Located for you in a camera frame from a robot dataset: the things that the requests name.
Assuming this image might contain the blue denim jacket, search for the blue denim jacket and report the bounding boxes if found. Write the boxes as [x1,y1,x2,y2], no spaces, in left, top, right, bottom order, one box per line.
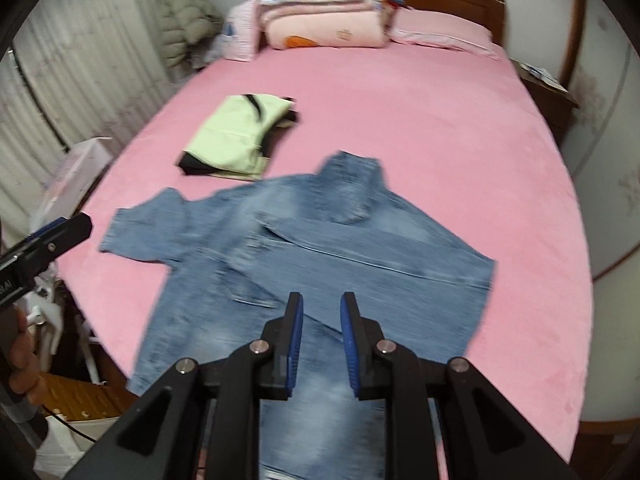
[101,152,495,479]

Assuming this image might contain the person left hand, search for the person left hand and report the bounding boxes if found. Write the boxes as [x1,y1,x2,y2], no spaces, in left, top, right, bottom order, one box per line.
[9,308,47,406]

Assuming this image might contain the white pink storage box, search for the white pink storage box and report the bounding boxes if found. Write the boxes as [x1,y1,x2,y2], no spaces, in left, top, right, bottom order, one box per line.
[29,136,114,232]

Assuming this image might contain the white curtain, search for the white curtain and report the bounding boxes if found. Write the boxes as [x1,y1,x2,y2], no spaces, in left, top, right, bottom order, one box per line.
[1,0,175,245]

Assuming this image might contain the folded green black garment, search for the folded green black garment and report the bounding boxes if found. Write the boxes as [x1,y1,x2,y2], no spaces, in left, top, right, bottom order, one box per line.
[176,93,298,181]

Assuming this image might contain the beige puffer coat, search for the beige puffer coat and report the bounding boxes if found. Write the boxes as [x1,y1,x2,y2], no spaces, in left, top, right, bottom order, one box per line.
[153,0,224,80]

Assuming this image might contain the white cartoon pillow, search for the white cartoon pillow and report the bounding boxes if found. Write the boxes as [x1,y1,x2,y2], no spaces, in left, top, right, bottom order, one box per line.
[219,0,262,62]

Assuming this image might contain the pink bed sheet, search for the pink bed sheet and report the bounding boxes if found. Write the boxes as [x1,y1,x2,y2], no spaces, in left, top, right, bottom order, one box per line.
[60,44,592,479]

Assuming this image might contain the floral sliding wardrobe door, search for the floral sliding wardrobe door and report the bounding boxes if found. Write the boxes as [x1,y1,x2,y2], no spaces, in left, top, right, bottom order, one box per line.
[562,0,639,422]

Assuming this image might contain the dark wooden nightstand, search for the dark wooden nightstand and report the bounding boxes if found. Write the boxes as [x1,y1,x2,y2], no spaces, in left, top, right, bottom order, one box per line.
[512,60,579,148]

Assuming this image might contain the papers on nightstand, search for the papers on nightstand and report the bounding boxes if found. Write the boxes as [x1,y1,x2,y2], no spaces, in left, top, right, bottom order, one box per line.
[518,62,567,93]

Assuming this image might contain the folded pink blanket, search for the folded pink blanket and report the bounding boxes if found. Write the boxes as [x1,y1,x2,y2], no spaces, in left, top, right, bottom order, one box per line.
[262,4,395,50]

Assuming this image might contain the pink pillow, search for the pink pillow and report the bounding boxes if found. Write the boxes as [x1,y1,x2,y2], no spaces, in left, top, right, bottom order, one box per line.
[388,9,499,61]

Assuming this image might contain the black cable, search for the black cable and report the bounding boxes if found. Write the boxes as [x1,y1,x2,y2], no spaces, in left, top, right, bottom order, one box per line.
[39,404,99,444]

